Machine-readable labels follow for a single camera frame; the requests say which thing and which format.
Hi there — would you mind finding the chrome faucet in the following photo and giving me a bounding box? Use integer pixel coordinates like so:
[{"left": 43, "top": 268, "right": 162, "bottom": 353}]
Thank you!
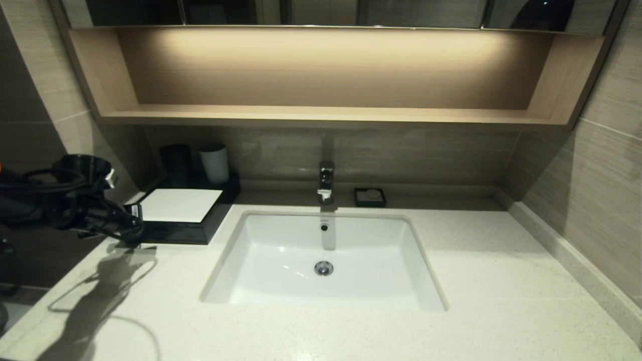
[{"left": 317, "top": 161, "right": 337, "bottom": 205}]

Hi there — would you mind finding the white sink basin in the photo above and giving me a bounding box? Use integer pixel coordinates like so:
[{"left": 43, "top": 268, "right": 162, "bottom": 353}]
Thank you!
[{"left": 201, "top": 211, "right": 448, "bottom": 312}]

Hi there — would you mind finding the glossy black drawer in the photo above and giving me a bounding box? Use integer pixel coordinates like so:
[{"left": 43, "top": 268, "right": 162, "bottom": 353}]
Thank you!
[{"left": 140, "top": 220, "right": 208, "bottom": 246}]

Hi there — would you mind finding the wooden wall niche shelf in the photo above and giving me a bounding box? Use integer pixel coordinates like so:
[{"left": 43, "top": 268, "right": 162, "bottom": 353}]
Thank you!
[{"left": 67, "top": 28, "right": 606, "bottom": 132}]

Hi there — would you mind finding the black cup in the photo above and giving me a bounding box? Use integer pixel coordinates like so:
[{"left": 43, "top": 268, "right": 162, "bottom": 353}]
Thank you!
[{"left": 159, "top": 144, "right": 193, "bottom": 189}]

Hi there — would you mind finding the black box with white lid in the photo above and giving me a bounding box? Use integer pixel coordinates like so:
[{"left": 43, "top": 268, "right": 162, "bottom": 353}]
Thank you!
[{"left": 125, "top": 173, "right": 241, "bottom": 246}]

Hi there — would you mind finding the white cup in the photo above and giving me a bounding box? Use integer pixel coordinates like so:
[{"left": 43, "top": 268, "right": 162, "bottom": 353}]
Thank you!
[{"left": 199, "top": 144, "right": 230, "bottom": 186}]

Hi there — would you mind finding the black soap dish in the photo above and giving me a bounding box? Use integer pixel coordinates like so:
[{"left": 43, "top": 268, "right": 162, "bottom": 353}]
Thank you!
[{"left": 354, "top": 188, "right": 387, "bottom": 208}]

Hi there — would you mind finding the mirrored wall cabinet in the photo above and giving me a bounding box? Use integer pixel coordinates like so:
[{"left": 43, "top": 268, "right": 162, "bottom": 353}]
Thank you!
[{"left": 49, "top": 0, "right": 630, "bottom": 36}]

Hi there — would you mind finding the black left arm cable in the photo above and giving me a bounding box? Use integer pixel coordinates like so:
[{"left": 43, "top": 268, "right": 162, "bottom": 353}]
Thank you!
[{"left": 0, "top": 168, "right": 144, "bottom": 242}]

